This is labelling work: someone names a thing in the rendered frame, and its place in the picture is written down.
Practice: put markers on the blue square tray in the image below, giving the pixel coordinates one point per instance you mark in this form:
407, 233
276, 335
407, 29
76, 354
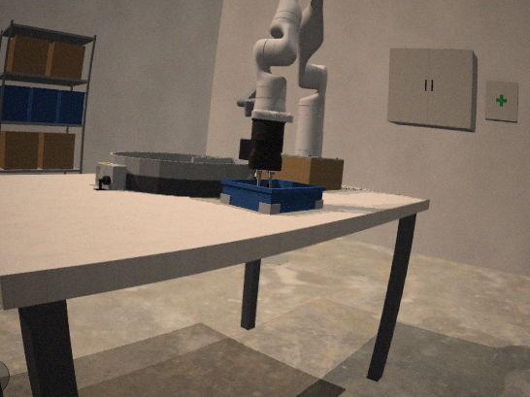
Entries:
282, 197

